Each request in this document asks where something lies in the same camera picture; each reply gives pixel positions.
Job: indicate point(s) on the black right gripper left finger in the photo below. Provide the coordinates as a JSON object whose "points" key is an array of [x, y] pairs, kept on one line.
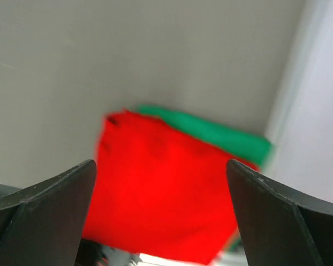
{"points": [[43, 223]]}

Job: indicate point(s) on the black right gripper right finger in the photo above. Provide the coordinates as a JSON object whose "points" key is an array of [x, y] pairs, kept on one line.
{"points": [[279, 225]]}

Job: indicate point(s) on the red t shirt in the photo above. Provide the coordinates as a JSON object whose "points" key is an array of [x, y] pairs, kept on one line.
{"points": [[160, 191]]}

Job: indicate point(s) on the green folded t shirt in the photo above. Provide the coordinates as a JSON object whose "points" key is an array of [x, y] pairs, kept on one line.
{"points": [[253, 148]]}

